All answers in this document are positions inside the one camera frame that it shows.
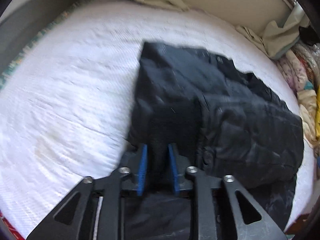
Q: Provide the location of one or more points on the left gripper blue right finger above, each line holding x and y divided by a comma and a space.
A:
221, 208

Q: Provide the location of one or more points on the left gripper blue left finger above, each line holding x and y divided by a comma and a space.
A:
93, 208

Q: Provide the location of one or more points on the black jacket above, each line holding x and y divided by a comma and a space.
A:
223, 121

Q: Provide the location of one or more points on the white quilted mattress cover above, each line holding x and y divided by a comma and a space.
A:
66, 111

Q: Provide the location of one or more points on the green floral bed sheet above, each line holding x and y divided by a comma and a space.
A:
14, 64

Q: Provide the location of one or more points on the pile of folded blankets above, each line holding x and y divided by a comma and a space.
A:
299, 67

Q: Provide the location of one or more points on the black garment on pile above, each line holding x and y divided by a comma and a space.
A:
308, 35

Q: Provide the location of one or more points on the dark grey headboard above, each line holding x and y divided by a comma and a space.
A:
23, 24

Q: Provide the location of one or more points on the beige curtain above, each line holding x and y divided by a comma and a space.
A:
271, 25

